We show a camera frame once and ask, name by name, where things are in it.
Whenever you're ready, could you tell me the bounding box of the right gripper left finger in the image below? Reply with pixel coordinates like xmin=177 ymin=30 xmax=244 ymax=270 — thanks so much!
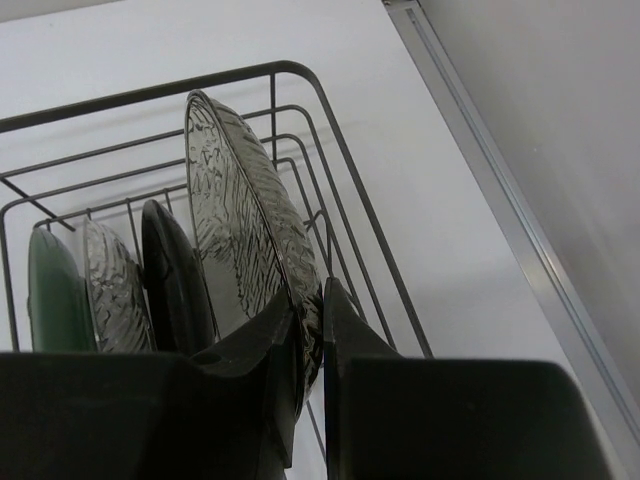
xmin=1 ymin=291 xmax=295 ymax=479

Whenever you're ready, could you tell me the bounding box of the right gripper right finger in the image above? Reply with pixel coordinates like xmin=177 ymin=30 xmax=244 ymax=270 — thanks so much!
xmin=324 ymin=278 xmax=612 ymax=479

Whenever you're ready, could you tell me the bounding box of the black round plate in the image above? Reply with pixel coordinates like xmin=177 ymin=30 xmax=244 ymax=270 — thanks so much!
xmin=141 ymin=200 xmax=215 ymax=356

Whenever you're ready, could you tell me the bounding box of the clear glass plate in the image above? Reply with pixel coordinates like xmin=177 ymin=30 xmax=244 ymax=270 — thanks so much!
xmin=83 ymin=219 xmax=156 ymax=354

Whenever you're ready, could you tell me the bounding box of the smoky grey glass plate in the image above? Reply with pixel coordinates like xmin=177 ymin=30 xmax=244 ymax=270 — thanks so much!
xmin=184 ymin=90 xmax=323 ymax=403

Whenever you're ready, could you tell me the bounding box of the blue floral ceramic plate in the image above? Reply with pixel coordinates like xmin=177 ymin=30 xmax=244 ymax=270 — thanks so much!
xmin=27 ymin=228 xmax=96 ymax=353

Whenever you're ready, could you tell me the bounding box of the aluminium rail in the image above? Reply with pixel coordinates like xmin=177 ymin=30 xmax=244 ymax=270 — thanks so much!
xmin=385 ymin=1 xmax=639 ymax=463

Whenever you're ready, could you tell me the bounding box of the metal wire dish rack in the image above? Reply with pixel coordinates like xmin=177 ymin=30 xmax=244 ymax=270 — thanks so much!
xmin=0 ymin=59 xmax=435 ymax=461

